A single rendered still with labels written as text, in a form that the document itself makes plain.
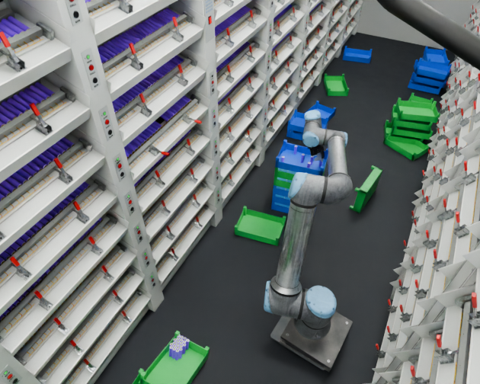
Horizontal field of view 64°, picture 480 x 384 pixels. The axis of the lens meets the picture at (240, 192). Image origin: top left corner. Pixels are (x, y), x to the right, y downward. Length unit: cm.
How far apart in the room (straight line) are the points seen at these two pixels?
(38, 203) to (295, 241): 102
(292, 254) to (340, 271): 79
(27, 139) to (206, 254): 153
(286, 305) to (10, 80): 142
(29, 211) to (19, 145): 21
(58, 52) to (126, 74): 32
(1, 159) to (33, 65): 27
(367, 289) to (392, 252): 35
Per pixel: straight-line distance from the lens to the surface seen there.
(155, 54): 160
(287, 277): 183
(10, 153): 123
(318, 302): 191
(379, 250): 268
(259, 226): 264
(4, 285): 145
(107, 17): 139
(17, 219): 133
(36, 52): 123
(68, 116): 132
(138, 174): 165
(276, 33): 276
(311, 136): 211
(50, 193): 137
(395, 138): 356
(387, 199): 302
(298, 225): 168
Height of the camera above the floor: 204
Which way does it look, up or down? 45 degrees down
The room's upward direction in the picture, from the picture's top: straight up
